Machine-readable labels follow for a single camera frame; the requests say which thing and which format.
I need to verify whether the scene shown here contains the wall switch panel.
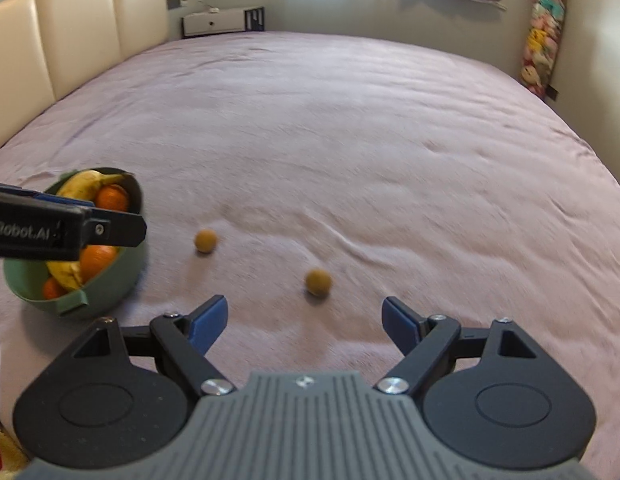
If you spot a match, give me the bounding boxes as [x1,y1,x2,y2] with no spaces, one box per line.
[166,0,188,10]

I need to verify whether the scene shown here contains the orange mandarin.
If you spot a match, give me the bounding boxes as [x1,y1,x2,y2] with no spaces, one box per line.
[79,245,119,283]
[94,184,130,212]
[42,276,67,300]

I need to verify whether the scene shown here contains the cream padded headboard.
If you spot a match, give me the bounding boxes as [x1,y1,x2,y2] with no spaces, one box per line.
[0,0,169,148]

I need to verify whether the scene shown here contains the white bedside cabinet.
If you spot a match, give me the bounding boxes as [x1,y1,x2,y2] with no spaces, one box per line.
[182,6,266,38]

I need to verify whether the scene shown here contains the brown longan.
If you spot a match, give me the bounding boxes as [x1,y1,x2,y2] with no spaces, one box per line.
[194,229,218,255]
[304,268,333,298]

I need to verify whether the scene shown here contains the hanging plush toy organizer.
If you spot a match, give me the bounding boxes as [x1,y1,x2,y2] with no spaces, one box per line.
[518,0,567,99]

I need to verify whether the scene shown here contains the green fruit bowl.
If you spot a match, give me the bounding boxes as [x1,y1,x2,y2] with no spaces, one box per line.
[1,167,147,320]

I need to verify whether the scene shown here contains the pink bed blanket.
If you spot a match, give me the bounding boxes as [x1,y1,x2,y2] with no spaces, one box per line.
[0,32,620,479]

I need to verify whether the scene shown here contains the yellow spotted banana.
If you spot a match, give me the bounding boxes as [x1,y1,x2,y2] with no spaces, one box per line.
[56,170,127,202]

